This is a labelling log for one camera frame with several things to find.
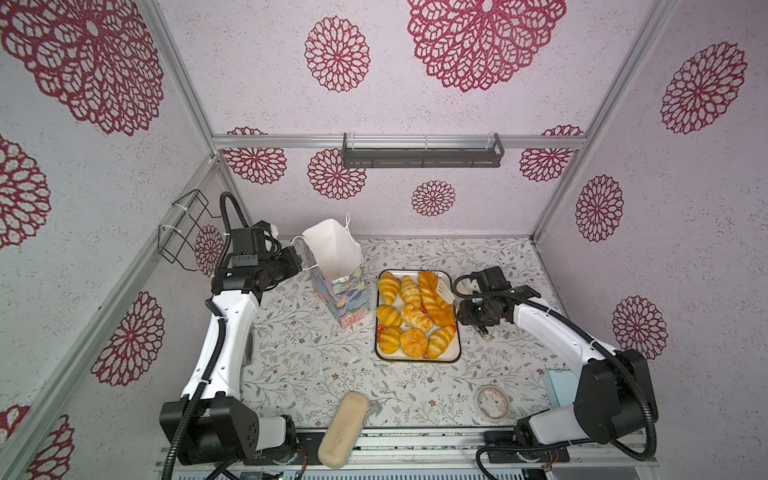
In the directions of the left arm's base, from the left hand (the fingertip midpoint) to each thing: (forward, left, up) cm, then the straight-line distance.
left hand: (301, 264), depth 79 cm
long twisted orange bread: (+1, -38, -23) cm, 45 cm away
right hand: (-6, -45, -16) cm, 48 cm away
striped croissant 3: (-4, -23, -22) cm, 32 cm away
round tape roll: (-28, -51, -27) cm, 64 cm away
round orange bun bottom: (-13, -31, -22) cm, 40 cm away
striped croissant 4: (-11, -24, -21) cm, 34 cm away
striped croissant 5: (-11, -38, -23) cm, 46 cm away
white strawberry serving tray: (-15, -42, -25) cm, 51 cm away
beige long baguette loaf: (-35, -11, -22) cm, 43 cm away
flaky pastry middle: (-4, -32, -22) cm, 39 cm away
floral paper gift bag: (+15, -6, -22) cm, 27 cm away
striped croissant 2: (+6, -31, -22) cm, 39 cm away
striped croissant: (+7, -24, -21) cm, 33 cm away
